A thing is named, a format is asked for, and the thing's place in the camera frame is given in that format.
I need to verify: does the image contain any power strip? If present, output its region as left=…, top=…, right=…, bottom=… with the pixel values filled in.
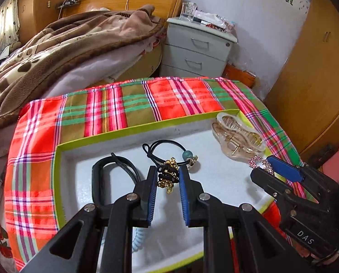
left=56, top=0, right=82, bottom=8

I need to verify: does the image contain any clear drinking glass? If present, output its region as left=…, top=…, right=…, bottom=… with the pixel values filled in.
left=179, top=1, right=198, bottom=22

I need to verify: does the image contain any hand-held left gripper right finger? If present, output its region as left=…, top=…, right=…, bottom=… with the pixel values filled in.
left=179, top=165, right=309, bottom=273

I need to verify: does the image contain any pink bag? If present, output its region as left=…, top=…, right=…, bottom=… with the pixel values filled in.
left=320, top=145, right=339, bottom=174

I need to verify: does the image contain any yellow-green shallow box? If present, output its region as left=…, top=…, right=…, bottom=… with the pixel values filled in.
left=53, top=109, right=275, bottom=273

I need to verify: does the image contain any grey nightstand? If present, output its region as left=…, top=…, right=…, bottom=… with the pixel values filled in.
left=159, top=17, right=238, bottom=78

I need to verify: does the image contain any wooden wardrobe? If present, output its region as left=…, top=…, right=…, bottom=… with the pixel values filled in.
left=17, top=0, right=73, bottom=35
left=265, top=0, right=339, bottom=154

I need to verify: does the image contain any black gold beaded hair tie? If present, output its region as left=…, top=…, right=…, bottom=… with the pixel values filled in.
left=157, top=157, right=179, bottom=194

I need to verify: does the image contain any black hair tie teal bead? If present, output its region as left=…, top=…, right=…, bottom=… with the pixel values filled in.
left=142, top=140, right=198, bottom=172

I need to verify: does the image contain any plaid cloth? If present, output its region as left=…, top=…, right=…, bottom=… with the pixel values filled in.
left=3, top=77, right=304, bottom=273

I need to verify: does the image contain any clear hair claw clip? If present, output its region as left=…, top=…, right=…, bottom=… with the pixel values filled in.
left=211, top=112, right=267, bottom=160

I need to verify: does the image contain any orange box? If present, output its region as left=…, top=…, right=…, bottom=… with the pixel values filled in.
left=222, top=64, right=257, bottom=87

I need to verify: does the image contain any pink rhinestone buckle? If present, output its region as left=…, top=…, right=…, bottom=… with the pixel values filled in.
left=249, top=156, right=272, bottom=172

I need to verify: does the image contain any thin black cord hair tie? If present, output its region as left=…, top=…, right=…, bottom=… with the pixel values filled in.
left=111, top=153, right=142, bottom=183

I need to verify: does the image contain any dotted curtain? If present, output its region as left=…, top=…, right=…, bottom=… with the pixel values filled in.
left=0, top=0, right=22, bottom=63

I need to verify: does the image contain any brown printed blanket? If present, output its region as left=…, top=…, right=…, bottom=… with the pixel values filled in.
left=0, top=4, right=166, bottom=137

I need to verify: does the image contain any person's right hand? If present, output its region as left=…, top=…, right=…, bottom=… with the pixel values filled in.
left=310, top=245, right=339, bottom=268

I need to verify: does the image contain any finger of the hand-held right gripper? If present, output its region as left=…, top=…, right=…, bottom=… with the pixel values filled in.
left=266, top=155, right=339, bottom=204
left=250, top=167, right=319, bottom=229

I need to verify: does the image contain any wooden headboard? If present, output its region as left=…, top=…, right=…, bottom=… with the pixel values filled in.
left=62, top=0, right=185, bottom=20

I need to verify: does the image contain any nightstand clutter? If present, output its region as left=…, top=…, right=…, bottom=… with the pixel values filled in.
left=196, top=10, right=235, bottom=33

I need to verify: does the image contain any black band bracelet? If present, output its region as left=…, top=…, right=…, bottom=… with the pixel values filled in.
left=92, top=156, right=136, bottom=206

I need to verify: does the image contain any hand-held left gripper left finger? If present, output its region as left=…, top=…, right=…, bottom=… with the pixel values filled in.
left=21, top=165, right=158, bottom=273

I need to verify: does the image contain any pale bed sheet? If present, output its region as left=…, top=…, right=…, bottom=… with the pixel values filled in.
left=41, top=38, right=163, bottom=97

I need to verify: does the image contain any pale blue spiral hair tie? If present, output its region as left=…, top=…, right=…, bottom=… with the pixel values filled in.
left=132, top=227, right=145, bottom=253

